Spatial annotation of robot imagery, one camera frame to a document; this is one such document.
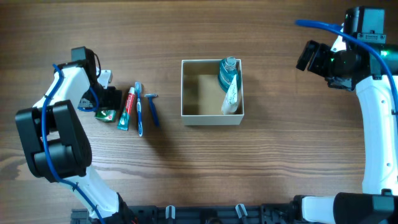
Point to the blue mouthwash bottle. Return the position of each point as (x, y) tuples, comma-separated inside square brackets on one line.
[(228, 70)]

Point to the red green toothpaste tube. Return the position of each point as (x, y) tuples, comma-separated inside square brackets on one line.
[(125, 115)]

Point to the blue white toothbrush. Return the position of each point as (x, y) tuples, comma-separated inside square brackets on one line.
[(138, 89)]

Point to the green white soap box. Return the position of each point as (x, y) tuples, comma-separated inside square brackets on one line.
[(106, 116)]

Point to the white cardboard box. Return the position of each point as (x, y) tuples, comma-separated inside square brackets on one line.
[(202, 97)]

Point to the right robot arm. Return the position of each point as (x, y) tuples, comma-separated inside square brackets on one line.
[(375, 85)]

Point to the white patterned lotion tube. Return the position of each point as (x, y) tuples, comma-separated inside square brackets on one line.
[(230, 103)]

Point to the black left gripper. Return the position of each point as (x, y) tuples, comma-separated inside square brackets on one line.
[(112, 98)]

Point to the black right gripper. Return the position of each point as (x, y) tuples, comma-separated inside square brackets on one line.
[(319, 59)]

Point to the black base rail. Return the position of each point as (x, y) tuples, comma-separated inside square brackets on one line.
[(266, 213)]

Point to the blue disposable razor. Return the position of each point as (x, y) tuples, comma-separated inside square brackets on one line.
[(153, 110)]

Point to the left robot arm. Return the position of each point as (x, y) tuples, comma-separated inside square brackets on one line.
[(55, 144)]

